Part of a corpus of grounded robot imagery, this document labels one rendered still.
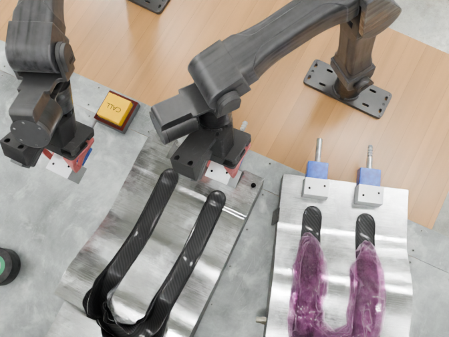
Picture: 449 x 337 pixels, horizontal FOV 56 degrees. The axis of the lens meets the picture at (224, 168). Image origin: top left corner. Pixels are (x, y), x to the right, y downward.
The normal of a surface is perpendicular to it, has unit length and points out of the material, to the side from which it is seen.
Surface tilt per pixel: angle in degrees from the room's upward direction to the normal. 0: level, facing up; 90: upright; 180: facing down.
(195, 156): 22
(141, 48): 0
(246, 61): 15
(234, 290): 0
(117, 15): 0
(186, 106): 9
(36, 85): 27
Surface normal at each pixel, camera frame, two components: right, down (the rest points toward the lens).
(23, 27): -0.05, -0.13
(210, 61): -0.26, -0.13
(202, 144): -0.07, -0.59
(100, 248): 0.17, -0.64
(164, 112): 0.09, -0.32
